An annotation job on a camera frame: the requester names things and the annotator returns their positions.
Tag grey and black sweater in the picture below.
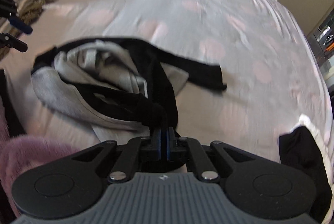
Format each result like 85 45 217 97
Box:
31 38 227 140

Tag brown knitted garment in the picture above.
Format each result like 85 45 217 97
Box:
1 0 44 58

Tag pink dotted bed sheet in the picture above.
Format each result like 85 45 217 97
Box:
0 0 334 224

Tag pink fluffy garment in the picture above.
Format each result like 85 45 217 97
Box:
1 99 78 223

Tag black and white garment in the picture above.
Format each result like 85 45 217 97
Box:
278 114 333 223

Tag hallway shelf with items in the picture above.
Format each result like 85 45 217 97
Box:
307 10 333 76

